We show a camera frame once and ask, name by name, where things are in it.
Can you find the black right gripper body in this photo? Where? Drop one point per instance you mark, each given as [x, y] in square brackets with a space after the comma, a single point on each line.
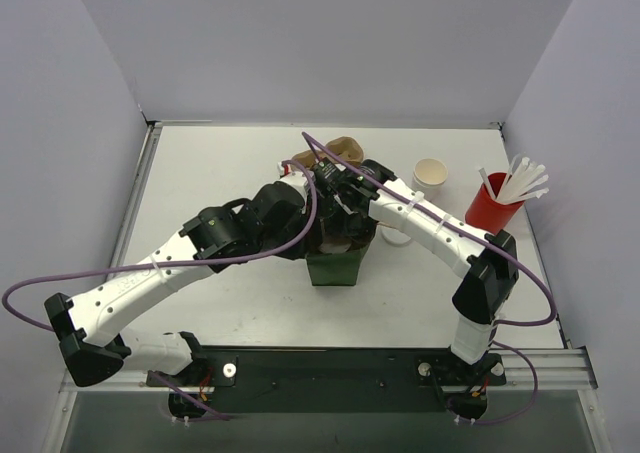
[350, 221]

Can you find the aluminium rail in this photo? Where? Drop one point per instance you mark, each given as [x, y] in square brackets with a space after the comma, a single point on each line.
[557, 369]

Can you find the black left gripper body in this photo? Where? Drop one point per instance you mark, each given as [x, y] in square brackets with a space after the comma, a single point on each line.
[310, 228]

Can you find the green paper bag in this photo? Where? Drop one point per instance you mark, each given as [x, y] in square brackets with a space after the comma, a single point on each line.
[338, 270]

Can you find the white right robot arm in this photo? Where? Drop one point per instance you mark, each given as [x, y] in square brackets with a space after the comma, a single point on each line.
[474, 255]

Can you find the brown cardboard cup carrier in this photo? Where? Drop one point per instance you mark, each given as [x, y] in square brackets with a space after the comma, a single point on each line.
[347, 148]

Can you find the red cup with straws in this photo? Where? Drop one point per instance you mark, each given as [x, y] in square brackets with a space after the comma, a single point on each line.
[502, 194]

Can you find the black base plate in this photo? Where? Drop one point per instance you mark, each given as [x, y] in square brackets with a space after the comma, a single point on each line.
[240, 381]

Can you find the translucent plastic lid on table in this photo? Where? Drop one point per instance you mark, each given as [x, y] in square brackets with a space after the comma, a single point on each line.
[393, 236]

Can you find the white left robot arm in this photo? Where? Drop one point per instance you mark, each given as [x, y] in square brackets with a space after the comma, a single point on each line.
[93, 328]

